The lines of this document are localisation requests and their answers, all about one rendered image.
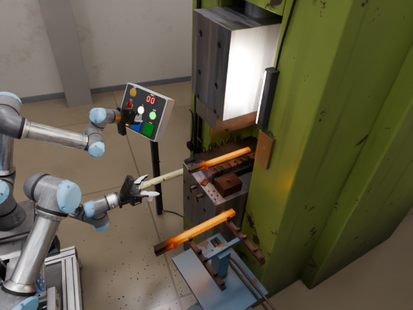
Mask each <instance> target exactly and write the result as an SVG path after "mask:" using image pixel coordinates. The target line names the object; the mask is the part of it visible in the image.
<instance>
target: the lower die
mask: <svg viewBox="0 0 413 310"><path fill-rule="evenodd" d="M257 143H258V139H257V138H254V137H253V136H249V137H246V138H244V139H243V141H242V139H240V140H237V143H236V141H233V142H231V145H230V143H228V144H225V146H224V145H222V146H219V149H218V147H217V148H213V150H212V151H211V150H208V151H206V153H205V152H202V153H198V154H195V161H194V163H195V164H199V163H201V162H202V161H204V162H206V161H209V160H211V159H214V158H217V157H220V156H223V155H225V154H229V153H231V152H234V151H237V150H240V149H243V148H246V147H250V146H253V145H256V144H257ZM254 153H256V149H254V150H252V151H248V152H246V153H243V154H240V155H238V156H235V157H232V158H230V159H226V160H224V161H221V162H218V163H215V164H213V165H209V166H208V167H207V170H205V169H203V170H202V171H201V172H202V173H203V174H204V175H205V176H206V178H207V179H208V180H209V181H210V183H211V184H213V180H212V179H213V178H214V177H216V174H217V171H216V169H215V170H214V168H215V167H216V168H217V170H218V176H219V175H222V174H223V173H224V168H223V167H221V165H223V166H224V167H225V173H227V172H230V164H229V165H227V163H228V162H230V163H231V165H232V170H235V169H236V168H237V163H236V162H234V160H236V161H238V167H239V168H240V167H243V163H244V161H243V159H242V160H240V159H241V158H244V160H245V165H248V164H249V163H250V158H249V157H247V156H250V157H251V163H254V161H255V159H254V157H255V155H253V154H254Z"/></svg>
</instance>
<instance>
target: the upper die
mask: <svg viewBox="0 0 413 310"><path fill-rule="evenodd" d="M258 111H259V110H258ZM258 111H254V112H252V113H248V114H244V115H241V116H237V117H233V118H231V119H227V120H225V121H223V120H222V119H220V118H219V117H218V116H217V115H216V113H214V112H213V111H212V110H211V109H209V107H207V105H206V104H204V103H203V102H202V101H201V100H200V99H199V97H196V113H197V114H198V115H199V116H200V117H201V118H202V119H203V120H204V121H205V122H206V123H207V124H208V125H209V126H210V127H211V128H212V129H213V130H214V131H215V132H218V131H221V130H224V129H228V128H231V127H235V126H237V125H240V124H244V123H247V122H250V121H254V120H256V119H257V118H258Z"/></svg>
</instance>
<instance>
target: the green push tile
mask: <svg viewBox="0 0 413 310"><path fill-rule="evenodd" d="M154 128H155V126H153V125H151V124H149V123H147V122H145V125H144V129H143V132H142V133H143V134H145V135H147V136H149V137H151V138H152V134H153V131H154Z"/></svg>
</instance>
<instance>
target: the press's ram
mask: <svg viewBox="0 0 413 310"><path fill-rule="evenodd" d="M282 19H283V16H281V15H278V16H276V17H271V18H263V17H254V16H252V15H248V14H246V13H245V4H237V5H231V6H220V7H209V8H203V9H194V10H193V43H192V93H193V94H194V95H196V96H197V97H199V99H200V100H201V101H202V102H203V103H204V104H206V105H207V107H209V109H211V110H212V111H213V112H214V113H216V115H217V116H218V117H219V118H220V119H222V120H223V121H225V120H227V119H231V118H233V117H237V116H241V115H244V114H248V113H252V112H254V111H258V110H259V105H260V101H261V95H262V88H263V84H264V78H265V74H266V72H265V68H269V67H273V64H274V60H275V54H276V50H277V44H278V38H279V35H280V28H281V23H282Z"/></svg>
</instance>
